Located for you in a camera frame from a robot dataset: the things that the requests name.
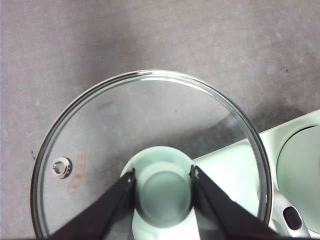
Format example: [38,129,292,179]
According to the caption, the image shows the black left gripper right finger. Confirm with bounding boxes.
[190,164,284,240]

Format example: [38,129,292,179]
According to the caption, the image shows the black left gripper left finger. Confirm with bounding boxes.
[46,167,137,240]

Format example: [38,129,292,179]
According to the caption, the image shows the glass lid with green knob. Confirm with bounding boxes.
[29,69,274,240]

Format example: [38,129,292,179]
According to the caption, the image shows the mint green breakfast machine base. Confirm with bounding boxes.
[192,108,320,240]

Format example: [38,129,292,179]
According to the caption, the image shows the mint green griddle cover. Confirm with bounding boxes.
[275,124,320,221]

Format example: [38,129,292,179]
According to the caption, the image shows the chrome griddle cover handle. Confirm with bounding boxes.
[257,189,311,239]

